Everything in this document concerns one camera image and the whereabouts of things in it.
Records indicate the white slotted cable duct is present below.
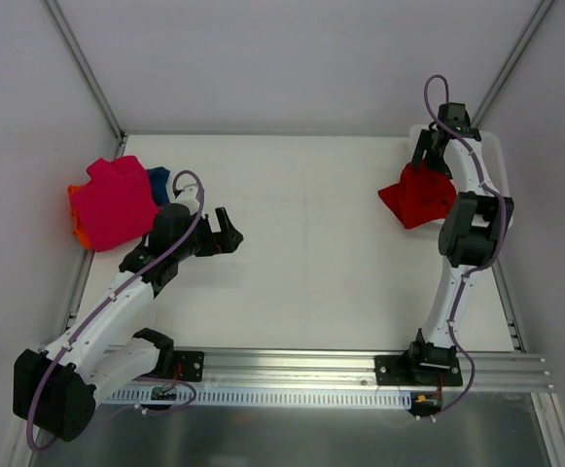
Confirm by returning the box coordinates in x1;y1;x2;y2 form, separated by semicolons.
105;384;412;410

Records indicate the red t shirt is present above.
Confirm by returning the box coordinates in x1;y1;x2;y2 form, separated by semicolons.
378;162;457;230

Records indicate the pink folded t shirt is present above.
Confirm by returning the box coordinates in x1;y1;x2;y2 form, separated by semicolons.
72;156;159;252

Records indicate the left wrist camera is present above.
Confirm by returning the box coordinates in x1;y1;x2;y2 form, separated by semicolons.
173;184;200;215

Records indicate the aluminium mounting rail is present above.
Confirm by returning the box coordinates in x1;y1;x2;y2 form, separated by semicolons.
175;347;555;393

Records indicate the orange folded t shirt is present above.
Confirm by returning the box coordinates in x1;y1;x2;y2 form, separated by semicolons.
67;185;91;250

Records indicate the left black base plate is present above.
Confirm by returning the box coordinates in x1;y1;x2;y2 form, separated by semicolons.
161;350;205;382

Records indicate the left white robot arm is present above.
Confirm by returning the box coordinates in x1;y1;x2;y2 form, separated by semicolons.
13;202;244;442

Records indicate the white plastic basket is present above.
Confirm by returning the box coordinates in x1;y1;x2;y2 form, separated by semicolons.
407;124;511;197

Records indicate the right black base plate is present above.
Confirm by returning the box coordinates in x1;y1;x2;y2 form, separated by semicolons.
373;354;463;387

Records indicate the blue folded t shirt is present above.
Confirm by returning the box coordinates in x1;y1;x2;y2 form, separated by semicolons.
147;166;170;206

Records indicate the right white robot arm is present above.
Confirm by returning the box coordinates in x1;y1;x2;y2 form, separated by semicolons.
397;102;514;387

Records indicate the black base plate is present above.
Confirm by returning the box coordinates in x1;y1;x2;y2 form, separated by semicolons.
373;354;463;387
161;350;205;382

